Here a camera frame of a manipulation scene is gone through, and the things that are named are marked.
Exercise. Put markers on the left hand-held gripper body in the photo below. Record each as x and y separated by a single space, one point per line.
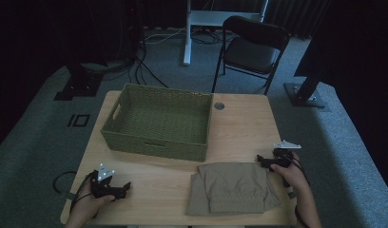
101 186

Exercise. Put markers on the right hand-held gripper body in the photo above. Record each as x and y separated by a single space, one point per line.
282 155

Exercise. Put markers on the khaki pants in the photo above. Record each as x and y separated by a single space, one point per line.
230 188

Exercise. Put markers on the green woven basket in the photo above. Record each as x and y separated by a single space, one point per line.
160 123

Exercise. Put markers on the person's left hand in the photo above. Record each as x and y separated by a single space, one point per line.
87 204

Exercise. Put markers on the person's right hand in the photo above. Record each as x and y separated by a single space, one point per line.
293 179

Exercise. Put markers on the black stand with bolted base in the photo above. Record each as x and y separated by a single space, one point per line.
304 95

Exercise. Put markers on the black stand with square base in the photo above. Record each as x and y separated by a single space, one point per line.
79 85

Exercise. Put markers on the black folding chair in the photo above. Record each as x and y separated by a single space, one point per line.
252 50

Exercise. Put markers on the dark curtain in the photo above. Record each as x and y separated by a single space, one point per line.
296 15

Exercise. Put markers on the white desk frame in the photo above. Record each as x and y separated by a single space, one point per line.
190 19

